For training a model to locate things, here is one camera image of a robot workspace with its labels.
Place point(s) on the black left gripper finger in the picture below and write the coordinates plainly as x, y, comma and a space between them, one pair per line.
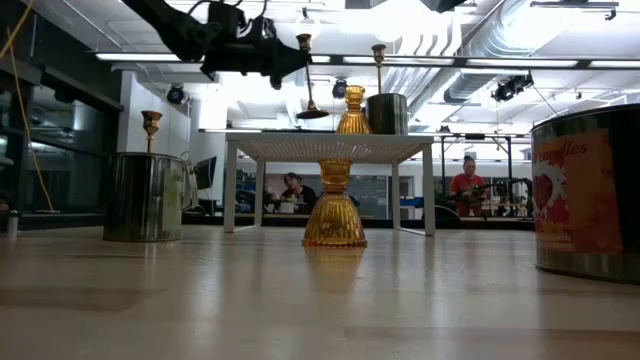
285, 49
280, 65

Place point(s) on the short gold candlestick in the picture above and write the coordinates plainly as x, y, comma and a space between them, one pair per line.
311, 112

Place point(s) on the amber ribbed glass candle holder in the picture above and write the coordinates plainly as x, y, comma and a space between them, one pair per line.
354, 117
335, 220

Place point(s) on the medium gold candlestick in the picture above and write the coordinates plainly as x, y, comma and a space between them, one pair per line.
151, 122

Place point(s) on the silver candle tin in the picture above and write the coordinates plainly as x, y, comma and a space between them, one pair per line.
389, 115

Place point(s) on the candle tin pale green label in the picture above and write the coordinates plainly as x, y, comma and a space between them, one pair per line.
140, 200

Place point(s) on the candle tin orange label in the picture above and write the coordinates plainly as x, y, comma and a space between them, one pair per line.
585, 200

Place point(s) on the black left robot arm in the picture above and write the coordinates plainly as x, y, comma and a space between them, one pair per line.
170, 25

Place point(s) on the white perforated shelf riser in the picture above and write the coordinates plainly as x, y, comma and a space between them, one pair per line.
280, 147

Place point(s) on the black computer monitor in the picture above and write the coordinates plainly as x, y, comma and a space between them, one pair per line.
206, 172

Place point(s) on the person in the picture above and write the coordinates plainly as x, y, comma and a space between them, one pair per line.
299, 192
466, 187

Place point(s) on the small white cup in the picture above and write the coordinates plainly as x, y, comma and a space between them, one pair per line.
287, 207

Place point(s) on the black ceiling spotlight cluster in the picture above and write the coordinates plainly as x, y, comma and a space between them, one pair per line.
510, 87

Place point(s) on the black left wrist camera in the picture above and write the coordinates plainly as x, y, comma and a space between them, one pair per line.
227, 22

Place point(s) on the silver ventilation duct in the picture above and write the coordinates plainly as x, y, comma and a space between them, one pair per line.
480, 50

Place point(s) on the black metal frame stand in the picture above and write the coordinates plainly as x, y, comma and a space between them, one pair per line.
509, 165

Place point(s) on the small grey post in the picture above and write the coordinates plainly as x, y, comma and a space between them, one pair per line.
12, 224

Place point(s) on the black ceiling light rail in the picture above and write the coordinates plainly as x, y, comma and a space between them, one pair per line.
584, 64

